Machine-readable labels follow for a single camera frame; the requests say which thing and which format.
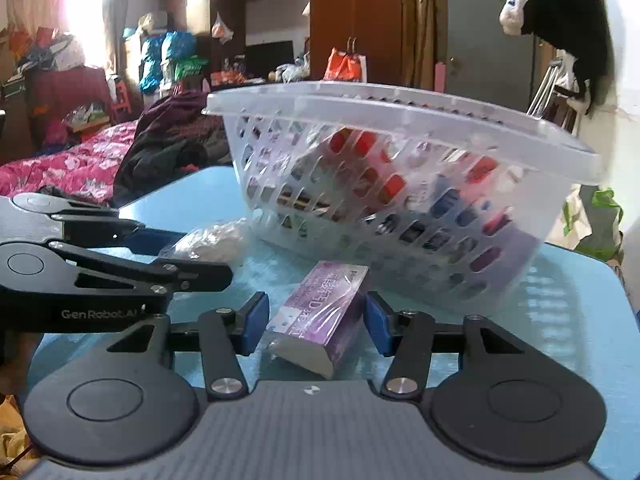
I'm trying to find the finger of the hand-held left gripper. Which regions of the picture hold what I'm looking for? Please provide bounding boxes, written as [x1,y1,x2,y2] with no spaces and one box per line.
[50,199,187,257]
[47,241,234,307]

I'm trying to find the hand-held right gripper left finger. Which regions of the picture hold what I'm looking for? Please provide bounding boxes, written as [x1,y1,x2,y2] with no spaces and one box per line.
[107,291,270,402]

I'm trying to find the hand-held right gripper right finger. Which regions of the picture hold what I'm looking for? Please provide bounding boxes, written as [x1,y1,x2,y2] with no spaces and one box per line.
[365,291,531,401]

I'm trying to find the clear plastic bag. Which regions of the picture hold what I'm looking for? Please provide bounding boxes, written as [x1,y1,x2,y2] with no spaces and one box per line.
[156,216,252,269]
[210,11,235,44]

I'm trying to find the purple box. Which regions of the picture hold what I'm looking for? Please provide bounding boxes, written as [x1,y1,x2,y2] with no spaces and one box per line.
[264,260,372,381]

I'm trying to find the white plastic basket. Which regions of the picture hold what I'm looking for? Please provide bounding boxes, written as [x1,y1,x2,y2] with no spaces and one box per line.
[201,80,609,312]

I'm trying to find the dark clothes pile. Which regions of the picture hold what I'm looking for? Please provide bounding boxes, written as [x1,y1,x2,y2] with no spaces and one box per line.
[112,89,234,207]

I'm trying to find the pink floral blanket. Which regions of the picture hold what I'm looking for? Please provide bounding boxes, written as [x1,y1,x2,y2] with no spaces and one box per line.
[0,120,147,207]

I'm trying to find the yellow blanket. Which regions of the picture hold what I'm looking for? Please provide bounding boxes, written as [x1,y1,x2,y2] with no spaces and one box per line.
[0,394,42,477]

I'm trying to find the red plastic stool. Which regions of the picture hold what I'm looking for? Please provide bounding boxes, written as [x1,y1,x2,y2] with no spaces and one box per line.
[111,81,134,117]

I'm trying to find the dark red sofa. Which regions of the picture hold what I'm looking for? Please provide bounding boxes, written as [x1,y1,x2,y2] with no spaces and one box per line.
[24,64,117,147]

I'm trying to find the green plastic bag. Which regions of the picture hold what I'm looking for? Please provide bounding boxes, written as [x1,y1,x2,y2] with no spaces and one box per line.
[172,55,209,82]

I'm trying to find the blue plastic bag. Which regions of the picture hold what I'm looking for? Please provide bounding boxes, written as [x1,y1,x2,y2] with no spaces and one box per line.
[137,30,197,94]

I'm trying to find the black television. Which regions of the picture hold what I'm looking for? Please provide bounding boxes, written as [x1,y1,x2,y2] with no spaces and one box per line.
[244,40,297,82]

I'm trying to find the hanging clear plastic bag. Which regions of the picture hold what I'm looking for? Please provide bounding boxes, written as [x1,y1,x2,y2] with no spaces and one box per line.
[210,11,235,44]

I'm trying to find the green yellow bag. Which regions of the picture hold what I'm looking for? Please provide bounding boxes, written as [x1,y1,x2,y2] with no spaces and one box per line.
[561,187,627,264]

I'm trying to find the window curtain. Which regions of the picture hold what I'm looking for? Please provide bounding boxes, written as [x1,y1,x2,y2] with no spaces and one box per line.
[0,0,132,72]

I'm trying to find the orange white plastic bag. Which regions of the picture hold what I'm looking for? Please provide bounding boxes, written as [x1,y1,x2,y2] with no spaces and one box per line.
[323,47,369,83]

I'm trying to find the wooden chair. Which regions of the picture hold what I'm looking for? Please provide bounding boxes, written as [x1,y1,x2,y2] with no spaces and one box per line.
[541,85,582,134]

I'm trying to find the metal crutches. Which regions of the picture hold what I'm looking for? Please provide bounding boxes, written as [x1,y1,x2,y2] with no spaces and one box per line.
[524,57,564,117]

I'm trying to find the grey door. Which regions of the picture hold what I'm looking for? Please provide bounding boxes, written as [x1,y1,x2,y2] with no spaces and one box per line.
[446,0,540,100]

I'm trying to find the brown wooden wardrobe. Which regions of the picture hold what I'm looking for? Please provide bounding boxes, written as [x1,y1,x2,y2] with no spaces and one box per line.
[167,0,404,97]

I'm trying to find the black garment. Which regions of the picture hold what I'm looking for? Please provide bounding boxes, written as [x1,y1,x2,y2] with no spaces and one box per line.
[521,0,617,117]

